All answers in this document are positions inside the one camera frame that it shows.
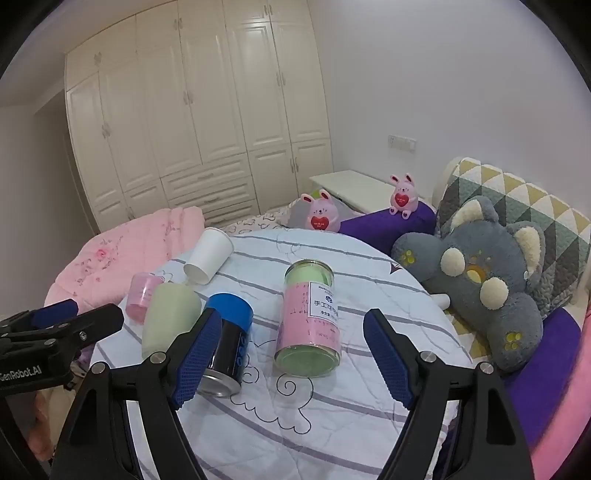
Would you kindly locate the grey plush bear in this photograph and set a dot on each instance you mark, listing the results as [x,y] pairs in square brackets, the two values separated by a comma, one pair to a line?
[485,295]

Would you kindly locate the pale green cup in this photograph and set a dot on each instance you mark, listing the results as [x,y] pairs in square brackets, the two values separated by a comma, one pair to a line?
[166,314]

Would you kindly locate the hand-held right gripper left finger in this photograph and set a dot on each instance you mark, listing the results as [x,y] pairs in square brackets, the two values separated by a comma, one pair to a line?
[201,355]

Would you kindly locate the heart print bedsheet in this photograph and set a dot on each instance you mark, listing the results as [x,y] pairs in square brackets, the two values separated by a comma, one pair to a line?
[258,224]

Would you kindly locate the clear jar with pink label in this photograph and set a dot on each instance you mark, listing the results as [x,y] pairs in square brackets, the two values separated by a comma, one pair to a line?
[307,318]

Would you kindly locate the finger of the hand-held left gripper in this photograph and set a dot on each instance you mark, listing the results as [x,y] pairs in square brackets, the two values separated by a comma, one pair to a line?
[99,321]
[55,311]

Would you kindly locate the purple pillow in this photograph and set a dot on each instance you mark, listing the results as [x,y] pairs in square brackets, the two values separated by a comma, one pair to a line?
[374,226]
[549,350]

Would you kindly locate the cream white wardrobe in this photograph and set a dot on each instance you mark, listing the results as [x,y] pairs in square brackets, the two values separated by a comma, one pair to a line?
[184,115]

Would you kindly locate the black can with blue lid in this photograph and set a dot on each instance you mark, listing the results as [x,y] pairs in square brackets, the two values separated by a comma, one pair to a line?
[231,341]

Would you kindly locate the pink bunny plush toy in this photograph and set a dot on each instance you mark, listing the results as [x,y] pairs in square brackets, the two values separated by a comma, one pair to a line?
[402,198]
[318,214]

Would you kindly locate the triangle patterned headboard cushion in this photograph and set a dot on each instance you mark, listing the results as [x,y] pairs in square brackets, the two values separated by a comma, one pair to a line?
[531,198]

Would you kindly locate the pink floral quilt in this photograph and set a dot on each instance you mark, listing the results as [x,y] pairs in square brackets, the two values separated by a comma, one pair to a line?
[115,244]

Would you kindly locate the white paper cup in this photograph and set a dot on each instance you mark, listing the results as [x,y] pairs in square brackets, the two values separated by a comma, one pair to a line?
[207,254]

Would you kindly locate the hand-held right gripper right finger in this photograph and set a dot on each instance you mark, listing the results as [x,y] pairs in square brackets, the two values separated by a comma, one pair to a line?
[388,355]

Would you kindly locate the wall switch panel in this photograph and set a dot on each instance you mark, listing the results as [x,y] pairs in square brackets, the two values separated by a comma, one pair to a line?
[402,142]

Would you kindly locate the small pink plastic cup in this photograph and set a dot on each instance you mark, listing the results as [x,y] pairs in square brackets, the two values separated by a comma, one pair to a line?
[138,295]

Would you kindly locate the white nightstand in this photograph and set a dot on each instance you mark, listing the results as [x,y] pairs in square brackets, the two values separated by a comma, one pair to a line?
[351,184]

